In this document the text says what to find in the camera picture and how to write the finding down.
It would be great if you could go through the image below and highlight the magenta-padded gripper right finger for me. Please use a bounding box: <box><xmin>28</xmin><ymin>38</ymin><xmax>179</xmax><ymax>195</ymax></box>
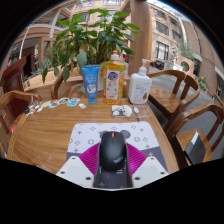
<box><xmin>125</xmin><ymin>143</ymin><xmax>169</xmax><ymax>189</ymax></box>

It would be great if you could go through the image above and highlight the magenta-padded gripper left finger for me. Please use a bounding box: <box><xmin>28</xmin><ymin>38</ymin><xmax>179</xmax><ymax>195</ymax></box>
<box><xmin>55</xmin><ymin>143</ymin><xmax>101</xmax><ymax>189</ymax></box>

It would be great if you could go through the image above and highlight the black computer mouse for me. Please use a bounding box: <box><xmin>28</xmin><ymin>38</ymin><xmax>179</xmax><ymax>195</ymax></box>
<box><xmin>98</xmin><ymin>131</ymin><xmax>128</xmax><ymax>172</ymax></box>

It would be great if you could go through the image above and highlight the grey white printed mouse pad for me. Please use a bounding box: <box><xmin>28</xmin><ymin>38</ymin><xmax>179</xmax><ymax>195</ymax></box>
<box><xmin>65</xmin><ymin>120</ymin><xmax>169</xmax><ymax>190</ymax></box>

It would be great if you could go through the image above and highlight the wooden armchair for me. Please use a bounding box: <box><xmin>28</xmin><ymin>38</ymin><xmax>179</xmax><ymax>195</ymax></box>
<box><xmin>166</xmin><ymin>101</ymin><xmax>224</xmax><ymax>169</ymax></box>
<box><xmin>50</xmin><ymin>71</ymin><xmax>84</xmax><ymax>100</ymax></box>
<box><xmin>146</xmin><ymin>69</ymin><xmax>202</xmax><ymax>134</ymax></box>
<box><xmin>0</xmin><ymin>89</ymin><xmax>44</xmax><ymax>158</ymax></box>

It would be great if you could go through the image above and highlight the black notebook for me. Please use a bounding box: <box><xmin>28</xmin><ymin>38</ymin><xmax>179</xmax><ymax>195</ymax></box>
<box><xmin>184</xmin><ymin>130</ymin><xmax>208</xmax><ymax>166</ymax></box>

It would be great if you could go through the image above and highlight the white crumpled packet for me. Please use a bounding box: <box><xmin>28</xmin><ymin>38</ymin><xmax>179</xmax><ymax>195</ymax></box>
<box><xmin>111</xmin><ymin>104</ymin><xmax>133</xmax><ymax>118</ymax></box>

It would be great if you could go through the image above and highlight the blue sticker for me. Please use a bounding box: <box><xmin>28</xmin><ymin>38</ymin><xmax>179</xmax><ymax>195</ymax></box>
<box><xmin>66</xmin><ymin>97</ymin><xmax>81</xmax><ymax>107</ymax></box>

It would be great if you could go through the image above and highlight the oval colourful sticker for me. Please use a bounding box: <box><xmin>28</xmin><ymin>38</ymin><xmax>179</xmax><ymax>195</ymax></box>
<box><xmin>57</xmin><ymin>97</ymin><xmax>70</xmax><ymax>105</ymax></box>

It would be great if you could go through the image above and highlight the white pump bottle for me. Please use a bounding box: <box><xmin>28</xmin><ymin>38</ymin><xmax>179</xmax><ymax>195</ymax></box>
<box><xmin>127</xmin><ymin>59</ymin><xmax>153</xmax><ymax>105</ymax></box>

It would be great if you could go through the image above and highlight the blue squeeze tube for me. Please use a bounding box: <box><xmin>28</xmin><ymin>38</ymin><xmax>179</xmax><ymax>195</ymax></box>
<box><xmin>80</xmin><ymin>64</ymin><xmax>101</xmax><ymax>105</ymax></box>

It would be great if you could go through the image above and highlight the yellow dish soap bottle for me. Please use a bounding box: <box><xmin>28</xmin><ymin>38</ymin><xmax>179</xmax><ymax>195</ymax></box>
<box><xmin>102</xmin><ymin>50</ymin><xmax>127</xmax><ymax>106</ymax></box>

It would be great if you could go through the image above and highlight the black parked car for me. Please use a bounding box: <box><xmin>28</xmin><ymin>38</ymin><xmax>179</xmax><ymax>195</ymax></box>
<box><xmin>153</xmin><ymin>59</ymin><xmax>167</xmax><ymax>70</ymax></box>

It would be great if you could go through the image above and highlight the dark wooden lectern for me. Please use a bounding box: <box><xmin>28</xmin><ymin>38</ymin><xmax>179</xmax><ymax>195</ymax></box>
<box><xmin>0</xmin><ymin>56</ymin><xmax>28</xmax><ymax>111</ymax></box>

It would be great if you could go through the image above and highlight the green plant in white pot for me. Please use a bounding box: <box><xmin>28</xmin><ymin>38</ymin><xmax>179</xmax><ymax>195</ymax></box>
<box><xmin>41</xmin><ymin>8</ymin><xmax>140</xmax><ymax>93</ymax></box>

